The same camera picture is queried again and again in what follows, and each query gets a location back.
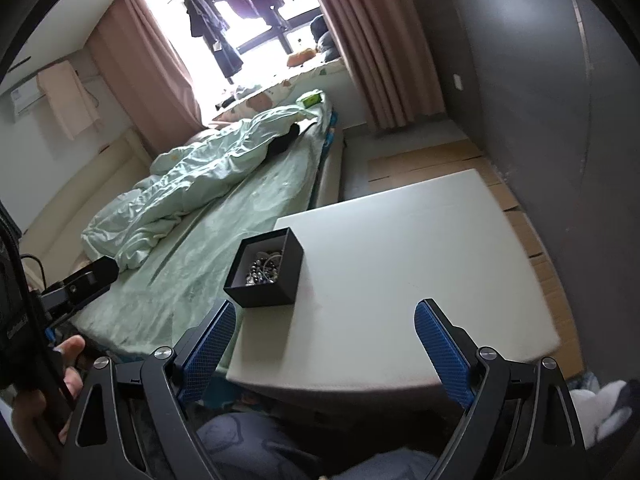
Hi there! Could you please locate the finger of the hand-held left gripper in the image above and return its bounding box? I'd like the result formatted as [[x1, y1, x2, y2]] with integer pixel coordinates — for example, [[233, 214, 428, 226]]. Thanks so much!
[[42, 256, 121, 323]]

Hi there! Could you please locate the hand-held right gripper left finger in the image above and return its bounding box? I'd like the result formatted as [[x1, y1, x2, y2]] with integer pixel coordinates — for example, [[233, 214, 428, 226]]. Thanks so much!
[[62, 299, 238, 480]]

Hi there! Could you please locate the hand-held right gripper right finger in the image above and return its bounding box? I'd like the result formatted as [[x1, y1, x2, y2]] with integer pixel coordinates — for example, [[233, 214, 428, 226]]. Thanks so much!
[[412, 297, 588, 480]]

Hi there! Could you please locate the black jewelry box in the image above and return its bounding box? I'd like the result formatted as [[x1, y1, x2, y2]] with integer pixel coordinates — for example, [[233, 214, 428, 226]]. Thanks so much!
[[223, 227, 306, 309]]

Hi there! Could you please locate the person's left hand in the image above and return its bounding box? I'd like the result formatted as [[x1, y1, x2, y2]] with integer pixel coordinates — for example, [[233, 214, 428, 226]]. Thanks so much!
[[12, 336, 86, 456]]

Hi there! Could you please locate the person's leg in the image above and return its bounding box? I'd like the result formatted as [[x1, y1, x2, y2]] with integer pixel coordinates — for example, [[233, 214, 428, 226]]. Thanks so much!
[[197, 412, 441, 480]]

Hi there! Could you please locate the bed with green sheet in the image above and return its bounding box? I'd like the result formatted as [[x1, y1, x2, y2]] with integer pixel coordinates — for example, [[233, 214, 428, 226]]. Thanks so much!
[[20, 89, 346, 361]]

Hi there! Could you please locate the white table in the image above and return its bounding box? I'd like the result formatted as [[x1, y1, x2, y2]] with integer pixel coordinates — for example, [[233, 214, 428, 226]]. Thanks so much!
[[367, 140, 571, 376]]

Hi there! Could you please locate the light green duvet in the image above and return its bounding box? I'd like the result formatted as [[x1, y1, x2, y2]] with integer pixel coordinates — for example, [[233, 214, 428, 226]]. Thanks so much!
[[81, 105, 321, 271]]

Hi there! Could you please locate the white slipper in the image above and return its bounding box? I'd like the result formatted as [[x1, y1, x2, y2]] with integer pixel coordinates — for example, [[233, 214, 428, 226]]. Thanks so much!
[[570, 375, 633, 448]]

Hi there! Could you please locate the pink towel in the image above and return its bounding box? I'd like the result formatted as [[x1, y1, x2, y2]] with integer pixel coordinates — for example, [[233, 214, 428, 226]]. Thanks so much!
[[37, 60, 101, 141]]

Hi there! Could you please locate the black cloth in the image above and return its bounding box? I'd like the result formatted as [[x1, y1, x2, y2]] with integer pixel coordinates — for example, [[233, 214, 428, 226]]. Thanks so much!
[[267, 122, 301, 156]]

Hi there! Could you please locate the pink curtain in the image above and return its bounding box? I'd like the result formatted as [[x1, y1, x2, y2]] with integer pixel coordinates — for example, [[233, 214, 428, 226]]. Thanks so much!
[[305, 0, 446, 131], [87, 0, 206, 158]]

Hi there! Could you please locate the blue mattress pad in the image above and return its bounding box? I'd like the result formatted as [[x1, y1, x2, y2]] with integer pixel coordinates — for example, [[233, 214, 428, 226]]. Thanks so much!
[[320, 110, 339, 161]]

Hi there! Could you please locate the dark blue plush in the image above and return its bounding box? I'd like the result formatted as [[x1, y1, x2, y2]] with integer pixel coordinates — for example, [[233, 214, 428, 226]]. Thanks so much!
[[310, 14, 342, 61]]

